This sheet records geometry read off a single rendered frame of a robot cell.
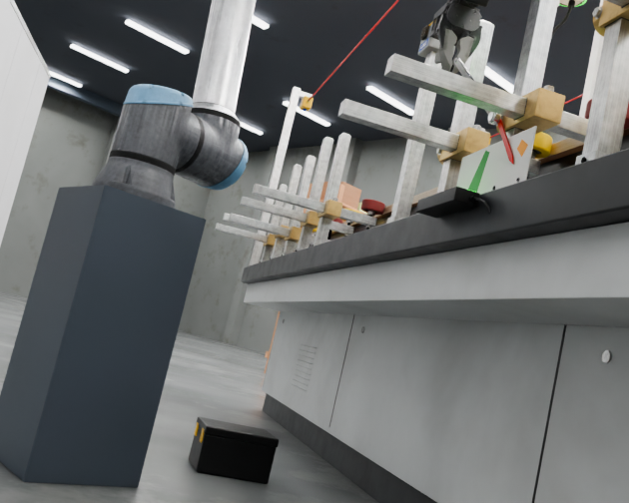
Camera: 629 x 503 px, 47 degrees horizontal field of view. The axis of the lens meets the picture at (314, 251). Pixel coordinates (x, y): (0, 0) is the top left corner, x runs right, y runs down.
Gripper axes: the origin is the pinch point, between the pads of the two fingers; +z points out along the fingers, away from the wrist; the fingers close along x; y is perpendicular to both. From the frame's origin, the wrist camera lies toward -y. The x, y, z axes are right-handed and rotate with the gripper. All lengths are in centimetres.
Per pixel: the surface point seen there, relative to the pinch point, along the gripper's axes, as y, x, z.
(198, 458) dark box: 61, 22, 94
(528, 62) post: -18.9, -6.4, 2.9
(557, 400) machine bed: -13, -28, 59
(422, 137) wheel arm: 2.4, 2.0, 14.2
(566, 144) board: -2.8, -26.4, 8.3
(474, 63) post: 6.1, -7.1, -5.9
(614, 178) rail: -52, -4, 31
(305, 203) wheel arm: 102, 1, 13
